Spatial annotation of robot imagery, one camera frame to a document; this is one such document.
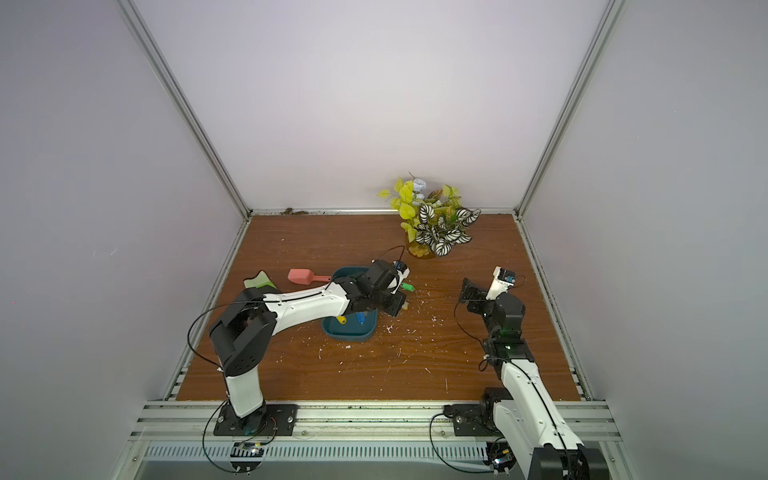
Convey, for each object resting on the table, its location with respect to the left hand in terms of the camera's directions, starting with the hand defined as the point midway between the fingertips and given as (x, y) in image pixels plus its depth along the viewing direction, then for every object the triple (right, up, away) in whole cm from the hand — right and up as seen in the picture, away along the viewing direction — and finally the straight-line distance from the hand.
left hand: (409, 302), depth 87 cm
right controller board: (+21, -33, -17) cm, 43 cm away
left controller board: (-41, -35, -15) cm, 56 cm away
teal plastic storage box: (-15, -8, +3) cm, 18 cm away
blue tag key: (-15, -6, +4) cm, 16 cm away
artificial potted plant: (+7, +24, -1) cm, 25 cm away
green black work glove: (-51, +4, +14) cm, 53 cm away
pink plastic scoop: (-35, +6, +13) cm, 38 cm away
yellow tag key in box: (-21, -6, +3) cm, 22 cm away
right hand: (+20, +8, -5) cm, 22 cm away
